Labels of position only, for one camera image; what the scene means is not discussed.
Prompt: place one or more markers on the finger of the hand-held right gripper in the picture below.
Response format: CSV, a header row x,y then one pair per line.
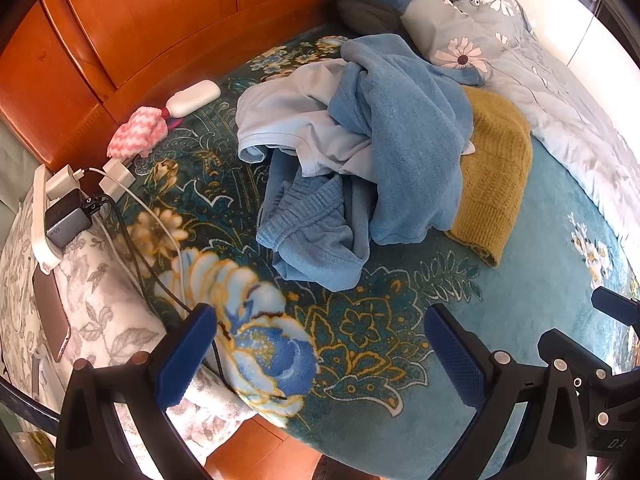
x,y
617,306

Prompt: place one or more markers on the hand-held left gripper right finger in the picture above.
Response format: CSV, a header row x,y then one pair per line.
x,y
457,355

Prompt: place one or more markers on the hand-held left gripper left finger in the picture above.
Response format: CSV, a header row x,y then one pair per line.
x,y
185,360

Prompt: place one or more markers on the blue sweater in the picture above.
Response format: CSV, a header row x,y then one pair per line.
x,y
415,160

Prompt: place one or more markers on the teal floral blanket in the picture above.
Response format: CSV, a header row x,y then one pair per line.
x,y
400,385

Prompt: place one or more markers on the grey floral cloth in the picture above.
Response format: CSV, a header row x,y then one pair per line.
x,y
100,300

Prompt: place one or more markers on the smartphone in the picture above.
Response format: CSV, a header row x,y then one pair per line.
x,y
50,315

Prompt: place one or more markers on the blue knit pants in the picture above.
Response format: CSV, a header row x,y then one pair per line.
x,y
310,240

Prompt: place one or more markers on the mustard knit sweater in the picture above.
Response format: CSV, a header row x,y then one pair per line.
x,y
495,170

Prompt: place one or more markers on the grey charger block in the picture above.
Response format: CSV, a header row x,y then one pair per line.
x,y
65,220

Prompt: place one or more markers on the white charger adapter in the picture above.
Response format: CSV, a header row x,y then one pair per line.
x,y
117,177

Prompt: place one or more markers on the white power strip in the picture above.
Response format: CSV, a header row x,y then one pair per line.
x,y
40,220

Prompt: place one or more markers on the white charger plug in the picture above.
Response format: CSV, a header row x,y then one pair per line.
x,y
62,180

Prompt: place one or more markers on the pink zigzag cloth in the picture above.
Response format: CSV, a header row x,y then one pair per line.
x,y
137,132

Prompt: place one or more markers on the grey-blue floral duvet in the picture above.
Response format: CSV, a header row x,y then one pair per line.
x,y
540,70

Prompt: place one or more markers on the white oblong case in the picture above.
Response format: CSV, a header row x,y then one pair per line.
x,y
192,97

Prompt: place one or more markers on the light blue shirt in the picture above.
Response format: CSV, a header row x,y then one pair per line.
x,y
280,105

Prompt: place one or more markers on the wooden headboard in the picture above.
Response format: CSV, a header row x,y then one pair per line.
x,y
150,20

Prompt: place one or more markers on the grey pillow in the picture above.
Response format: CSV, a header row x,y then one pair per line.
x,y
367,17

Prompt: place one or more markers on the wooden bed rail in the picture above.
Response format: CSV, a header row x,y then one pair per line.
x,y
260,452

